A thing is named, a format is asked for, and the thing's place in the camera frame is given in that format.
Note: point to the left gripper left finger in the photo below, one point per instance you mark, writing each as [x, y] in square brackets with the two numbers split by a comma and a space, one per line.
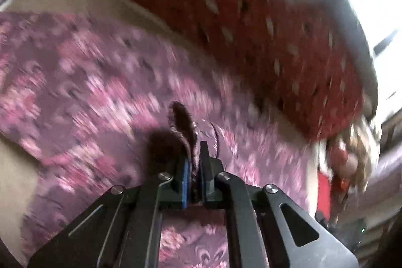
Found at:
[120, 229]

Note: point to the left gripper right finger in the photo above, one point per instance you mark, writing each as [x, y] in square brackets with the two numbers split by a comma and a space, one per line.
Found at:
[265, 228]

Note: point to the purple floral garment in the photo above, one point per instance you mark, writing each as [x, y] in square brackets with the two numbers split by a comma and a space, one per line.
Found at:
[125, 117]

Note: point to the red cushion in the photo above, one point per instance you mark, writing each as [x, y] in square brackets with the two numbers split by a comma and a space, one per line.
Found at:
[324, 195]

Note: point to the beige fleece blanket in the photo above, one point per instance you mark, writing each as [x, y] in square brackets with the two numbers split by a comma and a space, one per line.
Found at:
[78, 1]

